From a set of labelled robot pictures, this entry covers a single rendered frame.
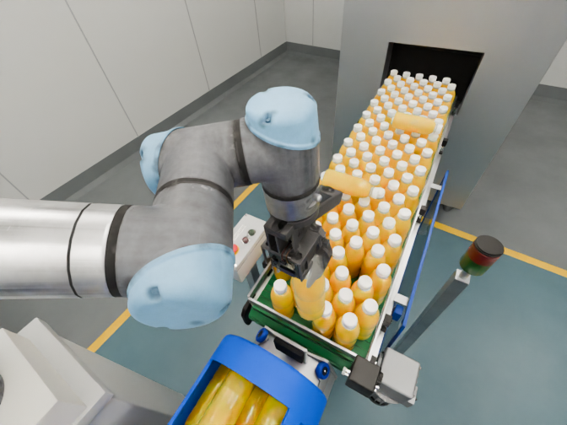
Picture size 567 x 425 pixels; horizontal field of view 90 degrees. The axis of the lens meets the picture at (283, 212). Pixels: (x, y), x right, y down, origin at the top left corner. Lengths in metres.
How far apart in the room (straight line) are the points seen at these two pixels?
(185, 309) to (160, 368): 1.88
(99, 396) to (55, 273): 0.63
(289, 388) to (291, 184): 0.45
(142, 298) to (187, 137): 0.17
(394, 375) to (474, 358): 1.14
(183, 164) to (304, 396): 0.53
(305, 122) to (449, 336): 1.95
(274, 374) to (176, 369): 1.44
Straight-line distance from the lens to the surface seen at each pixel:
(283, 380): 0.65
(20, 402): 0.84
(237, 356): 0.68
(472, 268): 0.89
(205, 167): 0.28
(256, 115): 0.29
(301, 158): 0.30
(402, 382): 1.06
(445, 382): 2.04
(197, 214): 0.24
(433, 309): 1.14
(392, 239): 0.97
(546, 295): 2.58
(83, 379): 0.89
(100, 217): 0.25
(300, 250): 0.42
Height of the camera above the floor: 1.87
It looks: 49 degrees down
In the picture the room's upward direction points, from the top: 6 degrees counter-clockwise
